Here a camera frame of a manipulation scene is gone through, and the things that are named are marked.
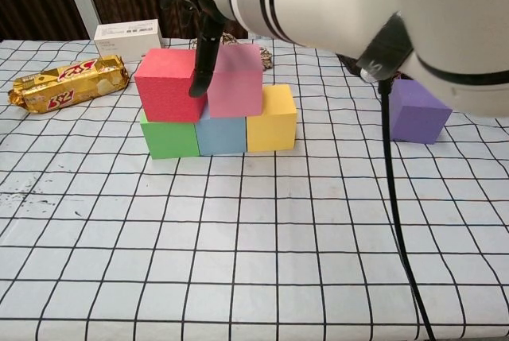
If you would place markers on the red foam cube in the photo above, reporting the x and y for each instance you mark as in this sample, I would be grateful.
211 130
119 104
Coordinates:
167 90

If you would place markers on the green foam cube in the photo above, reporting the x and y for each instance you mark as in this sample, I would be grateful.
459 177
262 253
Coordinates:
171 140

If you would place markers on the purple foam cube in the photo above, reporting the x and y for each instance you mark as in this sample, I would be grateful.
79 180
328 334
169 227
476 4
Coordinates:
417 118

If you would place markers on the yellow foam cube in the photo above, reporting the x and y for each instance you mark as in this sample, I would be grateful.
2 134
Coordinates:
272 130

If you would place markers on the white cardboard box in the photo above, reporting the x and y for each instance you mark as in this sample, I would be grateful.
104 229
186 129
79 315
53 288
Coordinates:
127 39

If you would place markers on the white black checkered tablecloth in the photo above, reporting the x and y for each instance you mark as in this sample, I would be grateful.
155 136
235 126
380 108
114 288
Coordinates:
238 257

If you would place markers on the blue foam cube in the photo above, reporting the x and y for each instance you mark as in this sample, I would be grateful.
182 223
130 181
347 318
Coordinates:
220 136

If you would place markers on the pink foam cube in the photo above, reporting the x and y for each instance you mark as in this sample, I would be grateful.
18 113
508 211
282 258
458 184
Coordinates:
236 86

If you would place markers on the golden snack package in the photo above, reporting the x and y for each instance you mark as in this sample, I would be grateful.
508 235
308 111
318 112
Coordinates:
67 86

